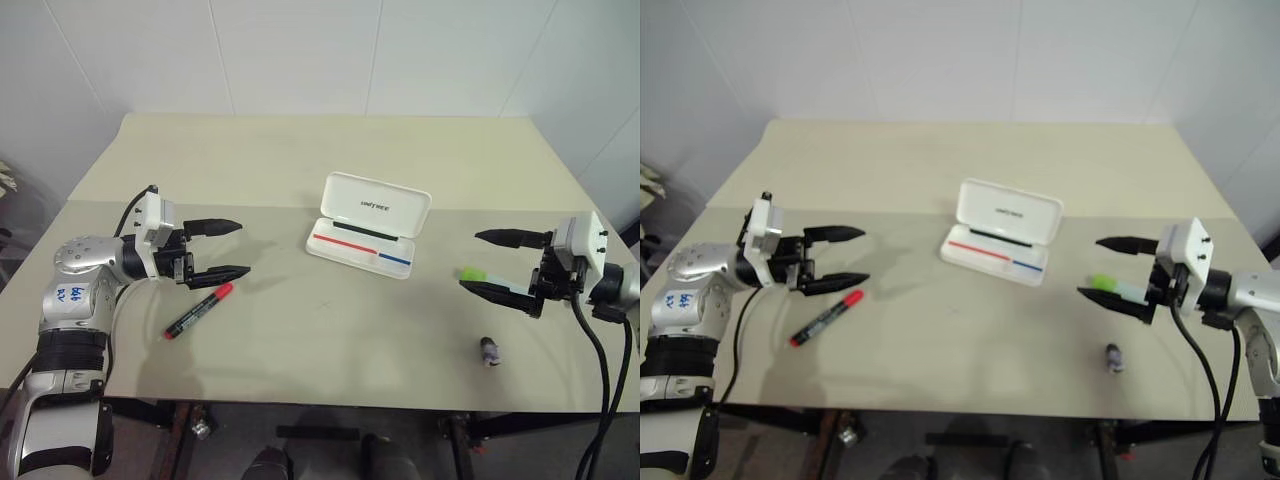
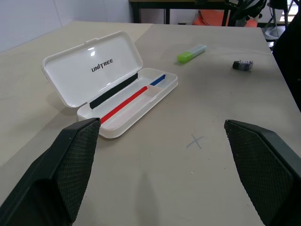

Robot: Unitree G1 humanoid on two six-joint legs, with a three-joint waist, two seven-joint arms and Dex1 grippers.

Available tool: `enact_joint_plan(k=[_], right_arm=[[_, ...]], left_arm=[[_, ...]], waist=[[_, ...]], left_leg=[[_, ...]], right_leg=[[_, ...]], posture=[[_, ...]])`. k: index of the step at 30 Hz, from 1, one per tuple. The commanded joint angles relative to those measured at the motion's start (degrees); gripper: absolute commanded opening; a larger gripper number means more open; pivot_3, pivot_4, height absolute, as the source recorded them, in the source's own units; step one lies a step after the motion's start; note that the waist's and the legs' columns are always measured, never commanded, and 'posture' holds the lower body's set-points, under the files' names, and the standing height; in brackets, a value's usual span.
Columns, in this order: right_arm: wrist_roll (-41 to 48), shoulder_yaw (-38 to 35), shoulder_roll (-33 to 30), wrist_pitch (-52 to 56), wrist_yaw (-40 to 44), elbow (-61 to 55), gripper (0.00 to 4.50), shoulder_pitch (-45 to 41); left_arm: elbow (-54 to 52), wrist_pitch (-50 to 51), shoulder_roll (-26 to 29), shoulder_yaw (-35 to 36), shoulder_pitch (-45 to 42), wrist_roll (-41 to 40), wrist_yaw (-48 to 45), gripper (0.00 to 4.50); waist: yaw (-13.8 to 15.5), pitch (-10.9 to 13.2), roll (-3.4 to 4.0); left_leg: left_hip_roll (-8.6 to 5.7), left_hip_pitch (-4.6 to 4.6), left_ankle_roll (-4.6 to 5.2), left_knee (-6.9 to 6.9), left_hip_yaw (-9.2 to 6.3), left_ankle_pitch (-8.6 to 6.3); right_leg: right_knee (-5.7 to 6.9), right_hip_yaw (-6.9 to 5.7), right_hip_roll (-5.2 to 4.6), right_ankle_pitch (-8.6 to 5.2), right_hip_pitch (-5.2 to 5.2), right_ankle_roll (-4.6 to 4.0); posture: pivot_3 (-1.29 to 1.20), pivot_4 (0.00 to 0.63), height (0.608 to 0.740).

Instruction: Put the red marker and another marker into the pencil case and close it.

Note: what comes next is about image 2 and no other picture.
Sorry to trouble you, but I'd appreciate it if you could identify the red strip marker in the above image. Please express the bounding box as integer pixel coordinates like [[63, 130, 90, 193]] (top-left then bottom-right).
[[100, 85, 148, 124]]

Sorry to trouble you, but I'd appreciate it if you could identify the orange object on floor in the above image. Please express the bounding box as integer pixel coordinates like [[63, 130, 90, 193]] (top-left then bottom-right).
[[192, 9, 258, 28]]

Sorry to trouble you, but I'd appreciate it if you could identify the blue strip marker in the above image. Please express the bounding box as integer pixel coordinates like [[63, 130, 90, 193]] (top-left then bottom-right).
[[150, 74, 166, 86]]

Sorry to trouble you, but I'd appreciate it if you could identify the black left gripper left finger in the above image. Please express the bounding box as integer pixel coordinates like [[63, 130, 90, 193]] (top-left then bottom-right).
[[0, 117, 102, 226]]

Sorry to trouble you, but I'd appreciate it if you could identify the green highlighter pen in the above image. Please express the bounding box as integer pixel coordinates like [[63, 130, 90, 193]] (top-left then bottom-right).
[[177, 44, 208, 64]]

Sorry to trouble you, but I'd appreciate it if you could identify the white plastic pencil case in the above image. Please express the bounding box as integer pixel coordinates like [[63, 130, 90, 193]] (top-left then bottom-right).
[[41, 31, 178, 139]]

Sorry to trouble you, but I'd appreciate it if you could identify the black office chair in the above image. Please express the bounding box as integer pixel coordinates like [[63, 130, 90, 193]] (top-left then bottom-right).
[[271, 14, 301, 111]]

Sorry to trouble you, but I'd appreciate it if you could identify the dark framed background table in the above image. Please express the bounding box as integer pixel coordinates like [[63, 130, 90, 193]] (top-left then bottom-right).
[[128, 0, 236, 26]]

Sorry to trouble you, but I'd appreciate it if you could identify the black strip marker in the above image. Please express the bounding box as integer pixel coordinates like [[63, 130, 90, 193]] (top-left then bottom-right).
[[89, 72, 139, 110]]

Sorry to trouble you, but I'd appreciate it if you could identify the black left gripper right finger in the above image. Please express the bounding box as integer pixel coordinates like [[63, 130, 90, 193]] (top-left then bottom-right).
[[224, 119, 301, 226]]

